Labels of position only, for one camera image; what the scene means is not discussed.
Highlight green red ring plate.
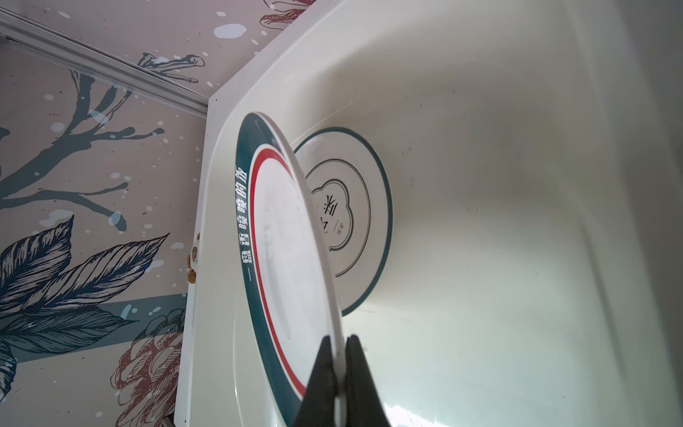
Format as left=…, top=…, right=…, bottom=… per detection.
left=234, top=112, right=346, bottom=426

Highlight brown cookies pile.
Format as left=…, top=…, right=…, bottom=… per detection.
left=187, top=234, right=200, bottom=284

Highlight white plastic bin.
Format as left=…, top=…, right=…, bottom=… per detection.
left=176, top=1, right=682, bottom=426

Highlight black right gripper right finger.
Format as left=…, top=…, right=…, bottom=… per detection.
left=344, top=334, right=391, bottom=427

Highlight white plate thin line flower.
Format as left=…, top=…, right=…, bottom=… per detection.
left=295, top=126, right=393, bottom=316

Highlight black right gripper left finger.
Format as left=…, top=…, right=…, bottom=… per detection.
left=293, top=336, right=337, bottom=427

